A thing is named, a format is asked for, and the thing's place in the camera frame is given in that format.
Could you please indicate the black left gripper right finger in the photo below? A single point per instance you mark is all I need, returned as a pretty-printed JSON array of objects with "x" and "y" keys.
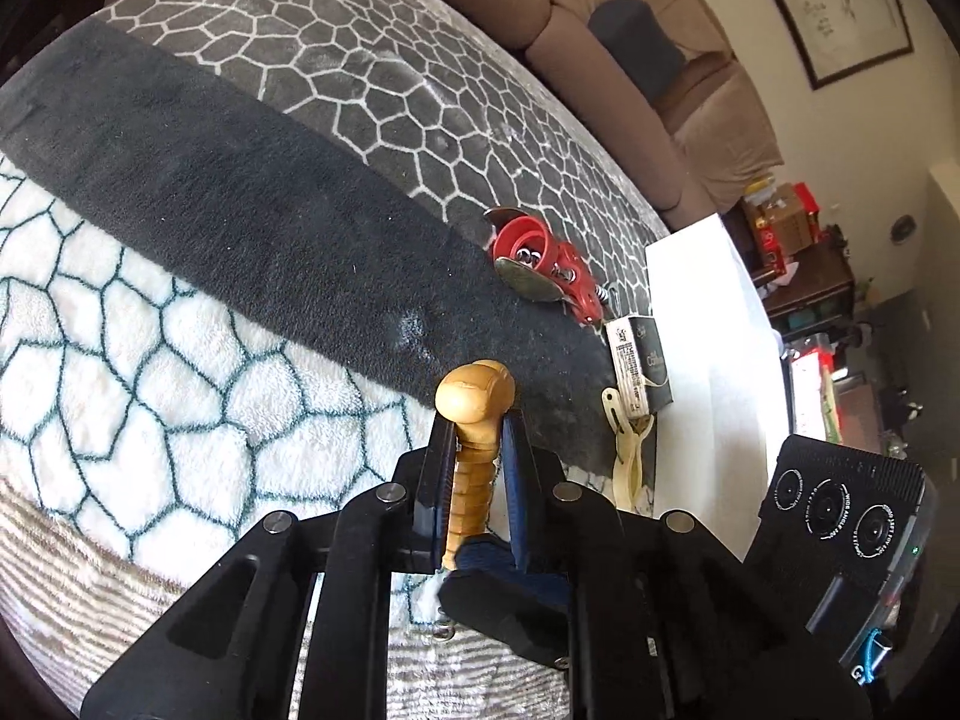
[{"x": 562, "y": 528}]

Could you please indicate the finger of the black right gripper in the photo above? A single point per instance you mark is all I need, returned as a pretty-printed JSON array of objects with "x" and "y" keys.
[{"x": 526, "y": 612}]

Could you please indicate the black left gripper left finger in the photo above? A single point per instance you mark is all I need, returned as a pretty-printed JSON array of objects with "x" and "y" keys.
[{"x": 398, "y": 527}]

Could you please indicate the yellow handled corkscrew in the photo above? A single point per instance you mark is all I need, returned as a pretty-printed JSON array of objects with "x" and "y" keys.
[{"x": 474, "y": 397}]

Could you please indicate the black and white small box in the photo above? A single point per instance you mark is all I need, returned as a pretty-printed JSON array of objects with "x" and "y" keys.
[{"x": 639, "y": 365}]

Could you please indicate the white storage bin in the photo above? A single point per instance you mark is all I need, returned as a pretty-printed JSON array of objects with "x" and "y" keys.
[{"x": 719, "y": 437}]

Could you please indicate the patterned fleece blanket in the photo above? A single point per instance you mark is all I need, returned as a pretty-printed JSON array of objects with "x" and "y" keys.
[{"x": 242, "y": 240}]

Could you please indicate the dark wooden cabinet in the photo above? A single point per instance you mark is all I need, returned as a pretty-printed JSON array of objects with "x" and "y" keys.
[{"x": 799, "y": 266}]

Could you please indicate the brown sofa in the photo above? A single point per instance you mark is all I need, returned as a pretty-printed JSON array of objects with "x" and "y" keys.
[{"x": 695, "y": 150}]

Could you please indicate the dark blue cushion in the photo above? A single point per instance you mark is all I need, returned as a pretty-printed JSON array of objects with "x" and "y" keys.
[{"x": 630, "y": 32}]

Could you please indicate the black camera box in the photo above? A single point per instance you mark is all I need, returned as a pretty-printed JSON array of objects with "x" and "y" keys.
[{"x": 841, "y": 534}]

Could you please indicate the framed wall painting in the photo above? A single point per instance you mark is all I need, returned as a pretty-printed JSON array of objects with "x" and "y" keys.
[{"x": 838, "y": 38}]

